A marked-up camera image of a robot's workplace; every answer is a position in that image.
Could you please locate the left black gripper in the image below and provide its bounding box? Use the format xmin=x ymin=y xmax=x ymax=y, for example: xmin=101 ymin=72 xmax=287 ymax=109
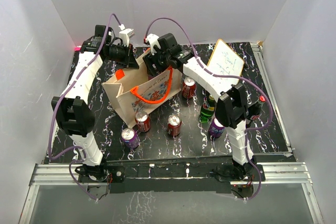
xmin=106 ymin=43 xmax=140 ymax=69

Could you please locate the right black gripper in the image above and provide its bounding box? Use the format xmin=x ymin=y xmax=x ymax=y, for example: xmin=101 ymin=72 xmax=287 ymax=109
xmin=143 ymin=46 xmax=171 ymax=77

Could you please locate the canvas bag with orange handles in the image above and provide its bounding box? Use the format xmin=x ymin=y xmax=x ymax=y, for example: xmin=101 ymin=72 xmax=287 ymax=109
xmin=102 ymin=49 xmax=182 ymax=128

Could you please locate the red coke can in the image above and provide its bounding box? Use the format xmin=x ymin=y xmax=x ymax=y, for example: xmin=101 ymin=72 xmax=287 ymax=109
xmin=167 ymin=114 xmax=182 ymax=137
xmin=182 ymin=77 xmax=196 ymax=99
xmin=135 ymin=111 xmax=151 ymax=132

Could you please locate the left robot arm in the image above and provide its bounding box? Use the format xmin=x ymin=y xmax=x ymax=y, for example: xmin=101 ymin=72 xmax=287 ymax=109
xmin=51 ymin=25 xmax=139 ymax=182

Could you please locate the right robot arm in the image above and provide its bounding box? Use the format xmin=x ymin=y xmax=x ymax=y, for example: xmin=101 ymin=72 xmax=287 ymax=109
xmin=144 ymin=33 xmax=262 ymax=182

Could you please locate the green glass bottle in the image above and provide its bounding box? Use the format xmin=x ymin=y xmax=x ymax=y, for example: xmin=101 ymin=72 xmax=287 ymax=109
xmin=199 ymin=94 xmax=216 ymax=123

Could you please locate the black marble pattern mat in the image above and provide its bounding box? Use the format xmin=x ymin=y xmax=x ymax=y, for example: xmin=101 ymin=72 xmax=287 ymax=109
xmin=52 ymin=42 xmax=296 ymax=162

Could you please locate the purple Fanta can front left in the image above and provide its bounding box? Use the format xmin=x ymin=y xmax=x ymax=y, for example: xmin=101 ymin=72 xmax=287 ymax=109
xmin=121 ymin=128 xmax=140 ymax=150

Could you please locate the purple fanta can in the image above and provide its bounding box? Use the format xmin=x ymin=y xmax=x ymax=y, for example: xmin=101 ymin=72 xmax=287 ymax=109
xmin=121 ymin=128 xmax=140 ymax=150
xmin=208 ymin=118 xmax=225 ymax=138

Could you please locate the purple Fanta can front right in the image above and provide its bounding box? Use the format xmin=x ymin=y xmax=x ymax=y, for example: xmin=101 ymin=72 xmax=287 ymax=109
xmin=208 ymin=118 xmax=225 ymax=138

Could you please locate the dark Pepsi bottle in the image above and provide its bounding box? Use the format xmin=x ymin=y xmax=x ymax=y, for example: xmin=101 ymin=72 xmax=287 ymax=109
xmin=246 ymin=95 xmax=266 ymax=128

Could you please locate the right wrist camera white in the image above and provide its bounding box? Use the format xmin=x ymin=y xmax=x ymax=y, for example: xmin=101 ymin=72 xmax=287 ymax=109
xmin=144 ymin=34 xmax=161 ymax=54

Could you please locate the small whiteboard with orange frame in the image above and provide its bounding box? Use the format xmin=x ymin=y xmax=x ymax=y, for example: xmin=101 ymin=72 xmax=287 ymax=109
xmin=207 ymin=39 xmax=245 ymax=76

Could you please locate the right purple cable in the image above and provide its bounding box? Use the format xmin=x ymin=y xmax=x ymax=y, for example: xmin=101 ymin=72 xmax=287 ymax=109
xmin=145 ymin=17 xmax=274 ymax=201

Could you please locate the purple cable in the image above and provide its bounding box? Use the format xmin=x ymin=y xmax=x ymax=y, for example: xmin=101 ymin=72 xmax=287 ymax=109
xmin=145 ymin=17 xmax=274 ymax=201
xmin=48 ymin=13 xmax=124 ymax=201

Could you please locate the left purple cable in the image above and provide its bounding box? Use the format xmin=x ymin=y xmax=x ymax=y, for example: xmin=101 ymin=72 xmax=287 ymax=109
xmin=48 ymin=13 xmax=124 ymax=201

